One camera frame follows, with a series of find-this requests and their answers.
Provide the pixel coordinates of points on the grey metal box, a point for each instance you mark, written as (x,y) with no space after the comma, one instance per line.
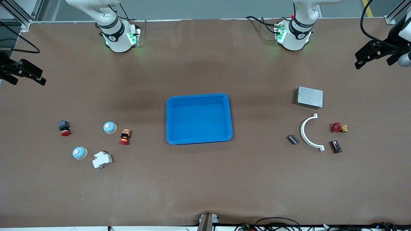
(309,97)

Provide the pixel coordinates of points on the aluminium frame profile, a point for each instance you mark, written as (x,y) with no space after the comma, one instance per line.
(390,20)
(25,24)

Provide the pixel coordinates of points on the red mushroom push button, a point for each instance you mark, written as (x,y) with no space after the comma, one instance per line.
(63,125)

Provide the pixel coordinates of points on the white curved plastic bracket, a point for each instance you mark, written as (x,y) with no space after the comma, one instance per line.
(302,131)

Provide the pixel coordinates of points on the blue dome call bell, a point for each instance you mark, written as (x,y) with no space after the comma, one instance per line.
(110,127)
(79,153)

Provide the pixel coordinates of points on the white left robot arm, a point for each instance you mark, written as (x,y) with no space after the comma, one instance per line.
(297,35)

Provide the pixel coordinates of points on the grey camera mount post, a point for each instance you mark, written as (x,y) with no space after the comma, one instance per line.
(207,223)

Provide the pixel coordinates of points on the blue plastic tray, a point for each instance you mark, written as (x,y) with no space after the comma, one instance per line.
(199,123)

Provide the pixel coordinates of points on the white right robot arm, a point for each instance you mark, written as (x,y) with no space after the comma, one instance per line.
(117,38)

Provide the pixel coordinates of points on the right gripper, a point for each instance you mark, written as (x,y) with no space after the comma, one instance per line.
(6,67)

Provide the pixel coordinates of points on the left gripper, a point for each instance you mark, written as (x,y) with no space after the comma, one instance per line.
(386,48)

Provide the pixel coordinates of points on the small black grey connector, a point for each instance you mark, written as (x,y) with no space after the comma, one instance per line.
(293,139)

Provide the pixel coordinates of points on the white circuit breaker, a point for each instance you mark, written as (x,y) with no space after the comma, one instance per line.
(102,159)

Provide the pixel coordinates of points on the dark brown cylindrical capacitor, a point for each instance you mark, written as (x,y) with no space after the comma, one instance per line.
(336,146)

